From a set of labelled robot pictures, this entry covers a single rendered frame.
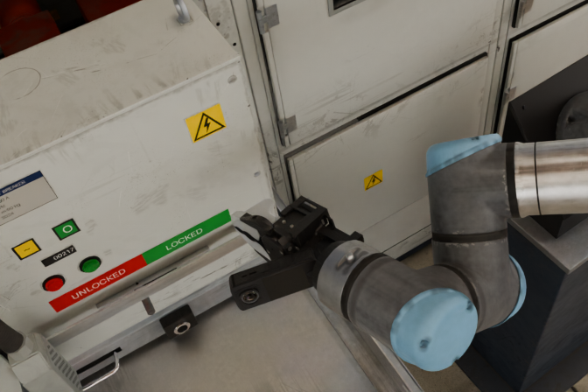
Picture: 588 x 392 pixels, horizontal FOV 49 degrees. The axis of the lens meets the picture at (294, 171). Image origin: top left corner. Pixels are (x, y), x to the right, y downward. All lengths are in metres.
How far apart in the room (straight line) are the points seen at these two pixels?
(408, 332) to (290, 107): 0.84
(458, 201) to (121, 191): 0.48
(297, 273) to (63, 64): 0.46
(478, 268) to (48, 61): 0.66
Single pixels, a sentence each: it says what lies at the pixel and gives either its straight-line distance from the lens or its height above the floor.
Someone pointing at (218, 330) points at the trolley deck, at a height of 0.85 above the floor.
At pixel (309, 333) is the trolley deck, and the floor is 0.85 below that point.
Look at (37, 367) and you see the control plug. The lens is 1.05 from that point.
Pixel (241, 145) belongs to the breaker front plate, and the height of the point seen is 1.23.
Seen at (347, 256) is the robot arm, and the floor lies 1.33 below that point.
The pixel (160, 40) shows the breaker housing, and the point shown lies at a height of 1.39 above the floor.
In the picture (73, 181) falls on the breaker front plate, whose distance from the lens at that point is 0.94.
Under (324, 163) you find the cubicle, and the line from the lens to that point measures 1.63.
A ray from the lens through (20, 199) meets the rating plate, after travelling 0.93.
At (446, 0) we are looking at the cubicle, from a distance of 1.56.
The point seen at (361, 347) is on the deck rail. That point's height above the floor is 0.85.
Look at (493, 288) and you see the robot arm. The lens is 0.79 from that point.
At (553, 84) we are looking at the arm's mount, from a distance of 1.43.
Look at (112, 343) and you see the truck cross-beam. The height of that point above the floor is 0.92.
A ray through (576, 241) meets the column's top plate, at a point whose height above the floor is 0.75.
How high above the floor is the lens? 1.96
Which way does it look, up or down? 50 degrees down
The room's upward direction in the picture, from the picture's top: 11 degrees counter-clockwise
